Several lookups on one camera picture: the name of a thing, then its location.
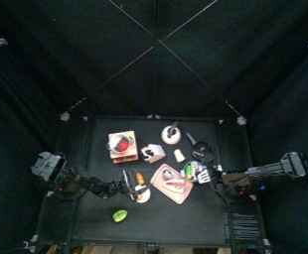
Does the small bowl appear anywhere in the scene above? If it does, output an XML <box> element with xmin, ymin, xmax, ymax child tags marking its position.
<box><xmin>179</xmin><ymin>160</ymin><xmax>207</xmax><ymax>182</ymax></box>

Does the white round toy plate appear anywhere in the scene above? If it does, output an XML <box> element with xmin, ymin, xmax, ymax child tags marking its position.
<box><xmin>132</xmin><ymin>185</ymin><xmax>152</xmax><ymax>204</ymax></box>

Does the white slotted toy spatula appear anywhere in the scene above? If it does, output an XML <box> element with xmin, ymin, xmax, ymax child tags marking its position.
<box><xmin>196</xmin><ymin>168</ymin><xmax>212</xmax><ymax>185</ymax></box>

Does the orange toy carrot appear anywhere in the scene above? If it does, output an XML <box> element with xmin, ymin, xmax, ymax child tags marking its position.
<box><xmin>135</xmin><ymin>172</ymin><xmax>145</xmax><ymax>187</ymax></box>

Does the black toy frying pan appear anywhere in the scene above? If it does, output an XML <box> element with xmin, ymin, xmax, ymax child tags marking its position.
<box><xmin>184</xmin><ymin>132</ymin><xmax>216</xmax><ymax>164</ymax></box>

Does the pink toy cutting board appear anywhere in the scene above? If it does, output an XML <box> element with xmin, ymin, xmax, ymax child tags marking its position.
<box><xmin>149</xmin><ymin>163</ymin><xmax>195</xmax><ymax>205</ymax></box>

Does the green toy leafy vegetable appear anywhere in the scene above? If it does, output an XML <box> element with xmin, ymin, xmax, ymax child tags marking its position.
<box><xmin>111</xmin><ymin>209</ymin><xmax>128</xmax><ymax>223</ymax></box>

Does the pale purple toy onion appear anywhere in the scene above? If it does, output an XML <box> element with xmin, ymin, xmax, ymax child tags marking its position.
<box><xmin>160</xmin><ymin>169</ymin><xmax>174</xmax><ymax>181</ymax></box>

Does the small cream toy piece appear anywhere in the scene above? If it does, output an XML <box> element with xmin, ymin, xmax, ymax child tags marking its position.
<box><xmin>172</xmin><ymin>149</ymin><xmax>187</xmax><ymax>164</ymax></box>

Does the red white toy fish slice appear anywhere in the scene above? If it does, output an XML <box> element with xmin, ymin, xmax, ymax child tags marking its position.
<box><xmin>163</xmin><ymin>179</ymin><xmax>188</xmax><ymax>194</ymax></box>

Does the wooden toy stove box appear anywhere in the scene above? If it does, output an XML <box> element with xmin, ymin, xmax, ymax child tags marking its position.
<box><xmin>105</xmin><ymin>130</ymin><xmax>139</xmax><ymax>165</ymax></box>

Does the red toy pepper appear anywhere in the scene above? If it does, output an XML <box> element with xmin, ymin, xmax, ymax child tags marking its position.
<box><xmin>116</xmin><ymin>140</ymin><xmax>131</xmax><ymax>152</ymax></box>

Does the silver toy pot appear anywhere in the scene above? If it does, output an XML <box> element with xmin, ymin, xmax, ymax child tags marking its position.
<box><xmin>104</xmin><ymin>134</ymin><xmax>135</xmax><ymax>154</ymax></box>

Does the white plate with dark object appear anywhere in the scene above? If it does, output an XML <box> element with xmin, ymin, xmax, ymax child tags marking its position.
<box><xmin>160</xmin><ymin>121</ymin><xmax>183</xmax><ymax>146</ymax></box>

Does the thin diagonal brace wire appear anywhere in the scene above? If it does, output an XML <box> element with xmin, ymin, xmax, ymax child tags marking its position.
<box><xmin>107</xmin><ymin>0</ymin><xmax>242</xmax><ymax>117</ymax></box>
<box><xmin>65</xmin><ymin>0</ymin><xmax>219</xmax><ymax>115</ymax></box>

